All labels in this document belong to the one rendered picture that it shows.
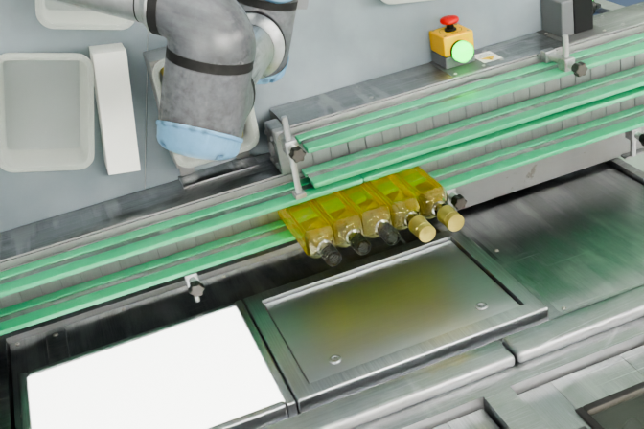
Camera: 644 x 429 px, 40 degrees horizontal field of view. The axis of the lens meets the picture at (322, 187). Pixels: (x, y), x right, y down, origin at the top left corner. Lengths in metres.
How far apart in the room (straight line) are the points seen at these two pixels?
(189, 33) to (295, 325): 0.69
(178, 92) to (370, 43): 0.80
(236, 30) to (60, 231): 0.75
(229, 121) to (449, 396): 0.59
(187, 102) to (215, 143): 0.07
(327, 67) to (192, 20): 0.76
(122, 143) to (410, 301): 0.62
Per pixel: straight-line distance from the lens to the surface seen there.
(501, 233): 1.89
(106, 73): 1.69
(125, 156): 1.74
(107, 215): 1.77
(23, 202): 1.83
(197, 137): 1.16
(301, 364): 1.54
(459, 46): 1.86
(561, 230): 1.89
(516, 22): 2.03
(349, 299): 1.68
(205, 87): 1.14
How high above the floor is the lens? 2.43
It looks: 59 degrees down
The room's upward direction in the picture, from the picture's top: 138 degrees clockwise
